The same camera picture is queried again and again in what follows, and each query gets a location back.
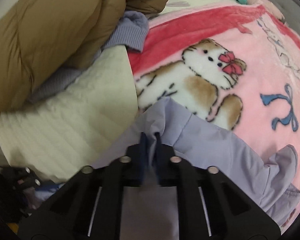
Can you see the brown puffer coat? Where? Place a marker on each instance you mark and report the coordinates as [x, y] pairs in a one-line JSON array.
[[39, 36]]

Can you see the lavender puffer jacket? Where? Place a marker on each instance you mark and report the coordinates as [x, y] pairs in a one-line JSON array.
[[203, 144]]

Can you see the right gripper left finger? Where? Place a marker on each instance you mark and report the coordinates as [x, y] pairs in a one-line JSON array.
[[89, 205]]

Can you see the pink plush pillow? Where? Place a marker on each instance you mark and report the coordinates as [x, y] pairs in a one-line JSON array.
[[270, 7]]

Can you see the pink cartoon fleece blanket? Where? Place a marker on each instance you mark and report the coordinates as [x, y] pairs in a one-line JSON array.
[[235, 66]]

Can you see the cream quilted bedspread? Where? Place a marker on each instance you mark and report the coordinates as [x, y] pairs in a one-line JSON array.
[[57, 136]]

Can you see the lavender knitted sweater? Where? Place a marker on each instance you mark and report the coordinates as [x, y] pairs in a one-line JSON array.
[[131, 32]]

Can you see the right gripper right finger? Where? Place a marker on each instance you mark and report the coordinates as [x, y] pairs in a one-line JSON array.
[[209, 204]]

